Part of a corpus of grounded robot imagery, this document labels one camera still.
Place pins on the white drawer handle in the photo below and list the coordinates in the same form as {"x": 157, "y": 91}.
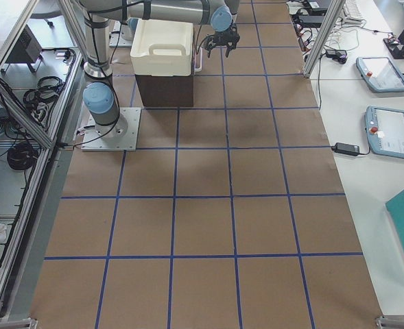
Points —
{"x": 198, "y": 55}

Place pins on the brown wooden cabinet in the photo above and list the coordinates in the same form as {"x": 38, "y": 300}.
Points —
{"x": 166, "y": 91}

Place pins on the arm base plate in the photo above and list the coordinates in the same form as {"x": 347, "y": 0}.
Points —
{"x": 122, "y": 137}

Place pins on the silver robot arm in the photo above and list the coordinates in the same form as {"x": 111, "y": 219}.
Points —
{"x": 109, "y": 28}

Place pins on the blue teach pendant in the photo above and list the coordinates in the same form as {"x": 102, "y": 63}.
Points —
{"x": 380, "y": 74}
{"x": 385, "y": 131}

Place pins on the black power adapter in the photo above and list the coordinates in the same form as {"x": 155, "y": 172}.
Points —
{"x": 346, "y": 149}

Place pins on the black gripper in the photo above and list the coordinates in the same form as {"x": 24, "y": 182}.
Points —
{"x": 226, "y": 38}

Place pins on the blue teach pendant far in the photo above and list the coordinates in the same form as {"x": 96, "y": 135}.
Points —
{"x": 380, "y": 74}

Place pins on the aluminium frame post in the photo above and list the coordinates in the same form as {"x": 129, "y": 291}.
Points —
{"x": 326, "y": 27}

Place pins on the blue teach pendant near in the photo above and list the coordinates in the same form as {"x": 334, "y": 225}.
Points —
{"x": 385, "y": 131}

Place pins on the white plastic tray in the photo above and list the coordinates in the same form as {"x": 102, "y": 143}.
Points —
{"x": 162, "y": 48}

